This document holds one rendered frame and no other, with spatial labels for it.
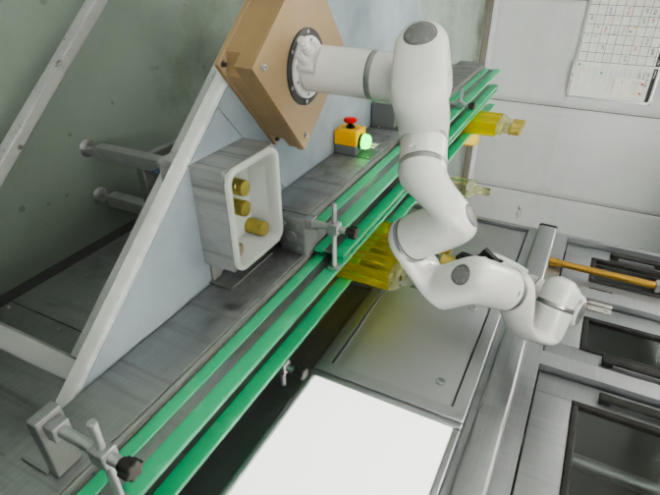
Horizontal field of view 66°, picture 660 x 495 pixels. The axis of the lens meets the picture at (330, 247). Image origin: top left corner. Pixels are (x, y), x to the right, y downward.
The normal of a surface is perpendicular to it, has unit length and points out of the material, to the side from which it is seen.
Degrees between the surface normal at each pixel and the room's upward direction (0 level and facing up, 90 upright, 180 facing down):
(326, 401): 90
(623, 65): 90
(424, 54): 82
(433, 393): 90
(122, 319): 0
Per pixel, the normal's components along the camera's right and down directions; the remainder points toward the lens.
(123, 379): -0.01, -0.85
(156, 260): 0.89, 0.24
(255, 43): -0.29, -0.35
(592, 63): -0.46, 0.47
